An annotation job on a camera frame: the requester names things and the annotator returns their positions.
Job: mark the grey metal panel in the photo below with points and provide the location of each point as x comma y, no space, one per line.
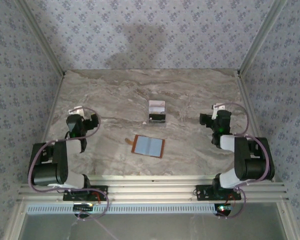
165,227

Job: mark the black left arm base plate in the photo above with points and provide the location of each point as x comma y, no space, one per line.
100,197

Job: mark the small controller circuit board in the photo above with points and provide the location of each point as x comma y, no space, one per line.
223,208
83,207

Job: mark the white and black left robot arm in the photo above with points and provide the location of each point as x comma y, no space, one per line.
52,172

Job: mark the brown leather card holder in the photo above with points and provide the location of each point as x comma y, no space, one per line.
150,147

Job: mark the clear acrylic card stand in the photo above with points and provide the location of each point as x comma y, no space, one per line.
145,123

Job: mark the aluminium front frame rails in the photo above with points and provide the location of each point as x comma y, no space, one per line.
152,190

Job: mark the aluminium side rail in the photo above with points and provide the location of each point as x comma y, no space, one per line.
48,125
248,105

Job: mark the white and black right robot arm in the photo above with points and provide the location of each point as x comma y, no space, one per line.
252,162

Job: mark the aluminium corner post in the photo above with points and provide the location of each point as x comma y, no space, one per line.
43,42
261,37

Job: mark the white pink credit card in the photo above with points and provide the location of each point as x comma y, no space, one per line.
157,103

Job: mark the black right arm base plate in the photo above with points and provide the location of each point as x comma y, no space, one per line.
202,192

